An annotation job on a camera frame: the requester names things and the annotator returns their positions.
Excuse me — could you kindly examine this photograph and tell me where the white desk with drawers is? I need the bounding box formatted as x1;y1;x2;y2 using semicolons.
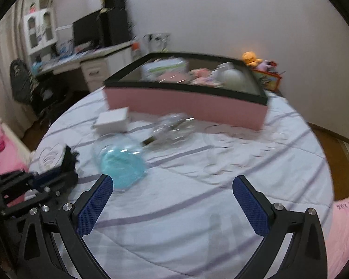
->
35;41;133;92

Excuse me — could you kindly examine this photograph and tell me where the black computer monitor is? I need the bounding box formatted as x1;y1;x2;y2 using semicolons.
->
72;10;100;47

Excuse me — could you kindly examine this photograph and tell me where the purple plush toy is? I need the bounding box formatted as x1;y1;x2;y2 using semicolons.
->
256;60;277;72

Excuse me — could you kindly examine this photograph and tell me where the pink brick-built figure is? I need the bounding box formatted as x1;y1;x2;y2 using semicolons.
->
189;68;218;87

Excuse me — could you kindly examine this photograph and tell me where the white striped bed sheet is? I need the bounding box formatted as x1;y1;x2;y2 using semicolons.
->
29;86;336;279

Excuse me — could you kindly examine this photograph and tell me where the orange cap bottle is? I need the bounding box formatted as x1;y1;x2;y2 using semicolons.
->
132;42;141;61

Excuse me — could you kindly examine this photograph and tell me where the black office chair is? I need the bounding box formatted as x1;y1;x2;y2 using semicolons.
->
10;58;53;117

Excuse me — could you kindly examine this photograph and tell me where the pink storage box black rim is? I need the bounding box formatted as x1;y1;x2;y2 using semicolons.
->
104;52;268;130

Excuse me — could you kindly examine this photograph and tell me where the white small box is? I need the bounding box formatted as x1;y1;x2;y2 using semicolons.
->
94;107;130;135

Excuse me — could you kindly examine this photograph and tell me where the clear plastic case green label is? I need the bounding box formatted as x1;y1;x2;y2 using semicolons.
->
141;58;188;81

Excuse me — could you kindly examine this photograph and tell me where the pink round candle tin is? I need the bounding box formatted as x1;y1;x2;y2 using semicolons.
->
157;72;190;84

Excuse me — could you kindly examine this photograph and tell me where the pink blanket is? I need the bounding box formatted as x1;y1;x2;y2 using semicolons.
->
325;198;349;278

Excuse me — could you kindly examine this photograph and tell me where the wall power outlet strip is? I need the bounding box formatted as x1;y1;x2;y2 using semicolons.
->
143;33;171;42

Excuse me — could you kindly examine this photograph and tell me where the red toy crate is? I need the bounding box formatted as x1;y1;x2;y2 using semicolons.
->
252;69;282;93

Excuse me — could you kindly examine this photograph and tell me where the white ceramic figurine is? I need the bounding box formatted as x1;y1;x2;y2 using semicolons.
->
213;62;238;75

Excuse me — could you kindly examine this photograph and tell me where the black hair clip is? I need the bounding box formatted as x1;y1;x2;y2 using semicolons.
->
60;146;79;173

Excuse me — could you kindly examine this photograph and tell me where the clear blue heart container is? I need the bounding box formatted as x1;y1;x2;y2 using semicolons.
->
92;133;147;193

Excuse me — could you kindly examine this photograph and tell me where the white glass door cabinet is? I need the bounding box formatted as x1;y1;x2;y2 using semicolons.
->
22;8;58;55

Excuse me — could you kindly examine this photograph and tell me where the black computer tower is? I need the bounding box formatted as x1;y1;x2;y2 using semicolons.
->
97;8;132;47

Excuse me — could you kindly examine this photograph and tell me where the white round ball lamp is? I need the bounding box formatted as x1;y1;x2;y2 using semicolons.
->
221;69;246;92

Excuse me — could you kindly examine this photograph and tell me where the orange octopus plush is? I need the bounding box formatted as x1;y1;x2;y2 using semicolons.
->
242;51;263;67

